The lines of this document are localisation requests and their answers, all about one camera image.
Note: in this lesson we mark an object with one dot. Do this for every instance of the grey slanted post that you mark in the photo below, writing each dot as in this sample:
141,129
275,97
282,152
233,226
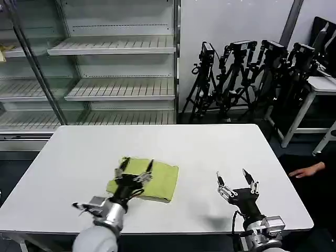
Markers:
291,21

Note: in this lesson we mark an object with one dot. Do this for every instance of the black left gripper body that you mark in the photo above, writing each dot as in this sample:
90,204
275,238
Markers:
127,186

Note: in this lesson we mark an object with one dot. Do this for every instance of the black camera tripod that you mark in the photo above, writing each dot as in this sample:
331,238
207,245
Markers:
296,94
202,86
270,84
235,81

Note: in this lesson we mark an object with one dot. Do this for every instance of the person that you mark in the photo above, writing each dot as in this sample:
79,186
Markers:
315,202

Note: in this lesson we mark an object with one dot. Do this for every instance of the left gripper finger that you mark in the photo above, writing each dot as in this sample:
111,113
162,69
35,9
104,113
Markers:
147,174
123,166

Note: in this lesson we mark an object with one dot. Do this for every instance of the person's hand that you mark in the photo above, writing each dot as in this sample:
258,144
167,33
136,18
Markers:
304,172

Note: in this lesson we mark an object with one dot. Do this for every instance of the black box camera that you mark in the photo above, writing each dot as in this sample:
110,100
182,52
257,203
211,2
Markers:
242,45
304,51
208,51
274,47

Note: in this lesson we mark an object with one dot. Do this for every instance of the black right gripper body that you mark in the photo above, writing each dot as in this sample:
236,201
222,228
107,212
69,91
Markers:
245,200

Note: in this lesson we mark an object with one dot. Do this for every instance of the white metal desk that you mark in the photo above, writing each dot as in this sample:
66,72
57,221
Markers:
321,85

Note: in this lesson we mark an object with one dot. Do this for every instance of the glass-sided shelf rack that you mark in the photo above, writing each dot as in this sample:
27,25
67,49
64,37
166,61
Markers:
23,86

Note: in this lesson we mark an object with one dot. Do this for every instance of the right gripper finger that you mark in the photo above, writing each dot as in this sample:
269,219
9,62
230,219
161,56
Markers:
252,182
224,190

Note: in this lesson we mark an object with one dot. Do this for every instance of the light green shirt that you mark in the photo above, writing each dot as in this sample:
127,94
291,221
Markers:
160,181

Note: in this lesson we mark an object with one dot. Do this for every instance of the white empty shelf rack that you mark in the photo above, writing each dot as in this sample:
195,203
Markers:
123,65

